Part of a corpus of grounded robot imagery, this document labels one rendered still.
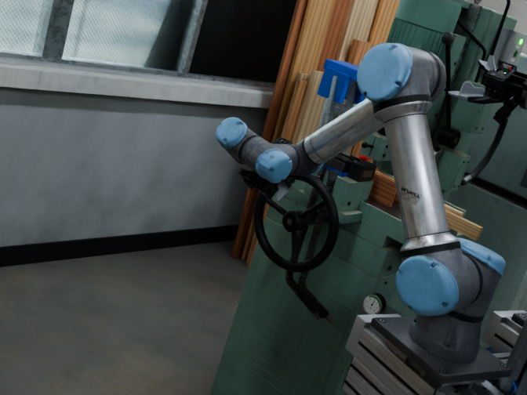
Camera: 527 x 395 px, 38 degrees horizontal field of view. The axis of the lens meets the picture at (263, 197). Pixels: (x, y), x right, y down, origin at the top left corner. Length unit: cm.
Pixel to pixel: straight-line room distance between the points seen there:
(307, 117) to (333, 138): 195
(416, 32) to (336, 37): 176
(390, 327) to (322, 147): 44
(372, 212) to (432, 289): 78
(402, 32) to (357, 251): 65
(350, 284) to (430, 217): 83
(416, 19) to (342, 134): 61
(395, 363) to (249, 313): 91
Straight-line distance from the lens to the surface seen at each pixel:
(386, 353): 172
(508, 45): 251
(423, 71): 154
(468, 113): 243
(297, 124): 371
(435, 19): 225
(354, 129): 173
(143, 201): 359
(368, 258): 223
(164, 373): 281
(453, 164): 243
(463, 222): 225
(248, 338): 254
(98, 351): 284
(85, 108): 319
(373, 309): 217
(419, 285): 146
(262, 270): 245
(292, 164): 179
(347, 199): 215
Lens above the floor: 146
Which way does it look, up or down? 17 degrees down
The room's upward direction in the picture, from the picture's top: 17 degrees clockwise
